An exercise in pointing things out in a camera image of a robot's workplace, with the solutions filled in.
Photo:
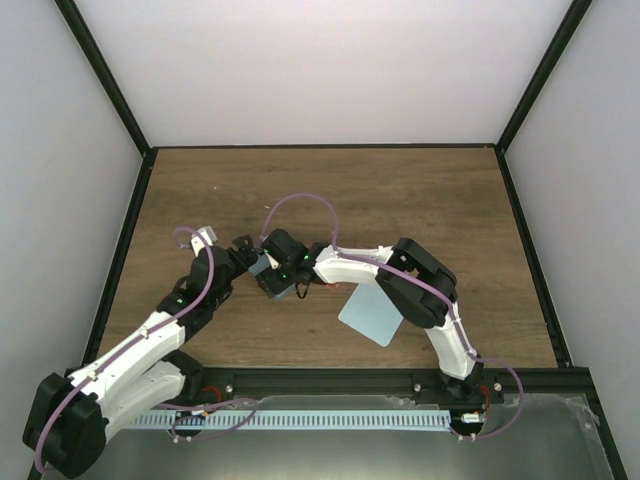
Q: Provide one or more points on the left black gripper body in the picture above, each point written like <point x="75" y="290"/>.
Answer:
<point x="240" y="265"/>

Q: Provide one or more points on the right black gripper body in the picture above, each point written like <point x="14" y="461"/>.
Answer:
<point x="268" y="280"/>

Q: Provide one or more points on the teal glasses case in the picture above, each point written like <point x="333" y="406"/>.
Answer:
<point x="274" y="283"/>

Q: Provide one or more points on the light blue cleaning cloth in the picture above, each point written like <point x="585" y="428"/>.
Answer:
<point x="371" y="313"/>

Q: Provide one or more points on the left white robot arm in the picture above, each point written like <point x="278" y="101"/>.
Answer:
<point x="74" y="416"/>

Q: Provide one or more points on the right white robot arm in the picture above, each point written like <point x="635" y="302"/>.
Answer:
<point x="420" y="288"/>

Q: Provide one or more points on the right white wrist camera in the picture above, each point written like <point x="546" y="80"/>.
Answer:
<point x="273" y="262"/>

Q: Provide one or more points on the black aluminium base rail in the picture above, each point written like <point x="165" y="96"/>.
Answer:
<point x="426" y="385"/>

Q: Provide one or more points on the light blue slotted cable duct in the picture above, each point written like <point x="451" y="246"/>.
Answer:
<point x="307" y="420"/>

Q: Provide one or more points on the black enclosure frame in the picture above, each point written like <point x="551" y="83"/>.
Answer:
<point x="558" y="44"/>

